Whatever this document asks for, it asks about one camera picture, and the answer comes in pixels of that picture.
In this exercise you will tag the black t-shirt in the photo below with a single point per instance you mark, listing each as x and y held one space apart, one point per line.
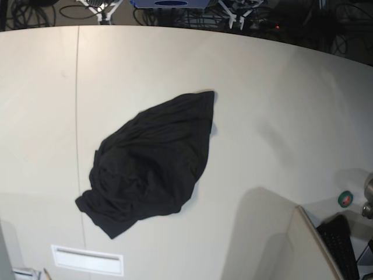
150 166

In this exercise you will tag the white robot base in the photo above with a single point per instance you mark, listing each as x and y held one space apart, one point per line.
103 10
238 11

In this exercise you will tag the blue box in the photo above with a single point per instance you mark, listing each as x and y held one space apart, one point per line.
145 4

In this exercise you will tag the beige partition panel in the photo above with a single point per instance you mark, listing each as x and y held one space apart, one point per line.
310 258

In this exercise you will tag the green tape roll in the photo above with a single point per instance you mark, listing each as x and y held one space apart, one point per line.
345 199

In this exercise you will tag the black keyboard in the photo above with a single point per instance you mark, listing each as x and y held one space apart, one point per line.
335 234

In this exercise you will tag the silver metal cylinder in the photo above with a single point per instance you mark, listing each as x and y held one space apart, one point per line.
366 209

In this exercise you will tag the pencil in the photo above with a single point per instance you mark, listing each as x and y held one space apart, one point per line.
47 275

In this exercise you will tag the white cable grommet plate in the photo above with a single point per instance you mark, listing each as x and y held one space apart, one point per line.
88 261

